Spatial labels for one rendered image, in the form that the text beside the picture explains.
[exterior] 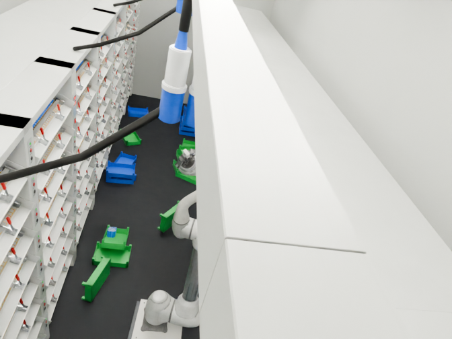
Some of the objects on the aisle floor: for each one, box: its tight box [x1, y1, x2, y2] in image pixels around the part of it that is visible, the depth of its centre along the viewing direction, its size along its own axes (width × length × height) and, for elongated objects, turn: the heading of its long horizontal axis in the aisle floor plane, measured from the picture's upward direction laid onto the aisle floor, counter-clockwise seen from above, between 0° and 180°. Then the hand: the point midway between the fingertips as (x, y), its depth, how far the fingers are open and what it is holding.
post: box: [0, 113, 50, 339], centre depth 188 cm, size 20×9×173 cm, turn 76°
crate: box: [92, 241, 132, 268], centre depth 305 cm, size 30×20×8 cm
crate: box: [101, 225, 129, 250], centre depth 316 cm, size 30×20×8 cm
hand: (186, 153), depth 149 cm, fingers closed
